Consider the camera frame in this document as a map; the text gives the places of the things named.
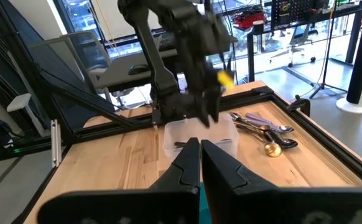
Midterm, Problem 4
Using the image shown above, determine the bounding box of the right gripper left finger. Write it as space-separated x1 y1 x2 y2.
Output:
37 138 201 224

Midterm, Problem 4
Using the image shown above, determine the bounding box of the teal plastic bin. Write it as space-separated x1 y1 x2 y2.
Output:
198 182 213 224

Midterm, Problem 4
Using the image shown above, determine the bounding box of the grey mesh office chair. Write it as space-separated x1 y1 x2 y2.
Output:
27 30 115 103

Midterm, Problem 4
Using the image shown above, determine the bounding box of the black cup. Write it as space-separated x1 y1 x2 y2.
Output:
252 19 264 35

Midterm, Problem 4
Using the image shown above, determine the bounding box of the black metal workbench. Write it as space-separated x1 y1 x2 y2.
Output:
245 0 362 83

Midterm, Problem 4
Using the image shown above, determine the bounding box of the yellow tape tag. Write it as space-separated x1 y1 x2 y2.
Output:
216 70 236 90

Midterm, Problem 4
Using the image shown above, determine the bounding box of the black spoon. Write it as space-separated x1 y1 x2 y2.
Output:
261 129 299 149

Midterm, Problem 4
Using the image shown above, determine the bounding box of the black table edge clamp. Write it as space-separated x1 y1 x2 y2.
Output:
287 94 312 118

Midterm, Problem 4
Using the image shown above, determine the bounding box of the white chair armrest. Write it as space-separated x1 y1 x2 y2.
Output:
6 92 33 113

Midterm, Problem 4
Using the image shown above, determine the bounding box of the clear plastic bin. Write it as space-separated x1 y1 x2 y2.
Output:
162 112 239 160

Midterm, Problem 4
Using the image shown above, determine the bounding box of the red tool case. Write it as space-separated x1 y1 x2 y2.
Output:
233 11 267 31

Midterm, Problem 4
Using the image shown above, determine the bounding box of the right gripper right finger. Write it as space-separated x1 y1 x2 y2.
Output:
201 139 362 224

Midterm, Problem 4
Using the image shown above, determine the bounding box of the silver aluminium bracket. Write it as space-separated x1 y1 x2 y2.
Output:
50 119 63 169

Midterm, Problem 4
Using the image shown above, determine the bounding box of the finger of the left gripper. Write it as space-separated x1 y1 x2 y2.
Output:
196 88 212 128
210 83 223 124

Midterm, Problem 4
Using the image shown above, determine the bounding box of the black tripod stand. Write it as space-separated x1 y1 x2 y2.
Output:
307 0 349 100

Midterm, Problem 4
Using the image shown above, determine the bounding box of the white rolling office chair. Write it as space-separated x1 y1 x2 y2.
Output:
268 23 318 68

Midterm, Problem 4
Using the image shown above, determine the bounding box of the black computer mouse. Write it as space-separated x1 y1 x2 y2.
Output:
127 63 151 76

